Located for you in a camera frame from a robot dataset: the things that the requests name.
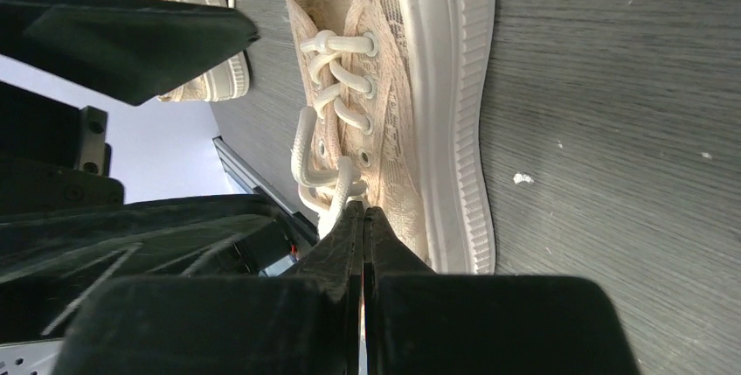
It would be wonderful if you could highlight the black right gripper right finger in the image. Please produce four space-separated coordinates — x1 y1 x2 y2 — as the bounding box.
364 207 639 374

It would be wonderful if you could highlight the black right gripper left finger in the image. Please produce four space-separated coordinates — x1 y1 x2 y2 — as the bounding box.
53 201 364 374

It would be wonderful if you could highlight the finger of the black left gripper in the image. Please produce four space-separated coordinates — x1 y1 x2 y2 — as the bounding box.
0 0 260 108
1 194 318 343

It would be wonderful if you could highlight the beige lace sneaker with laces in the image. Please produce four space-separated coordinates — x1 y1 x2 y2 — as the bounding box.
285 0 496 274

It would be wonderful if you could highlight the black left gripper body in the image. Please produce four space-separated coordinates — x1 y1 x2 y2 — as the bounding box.
1 83 125 216

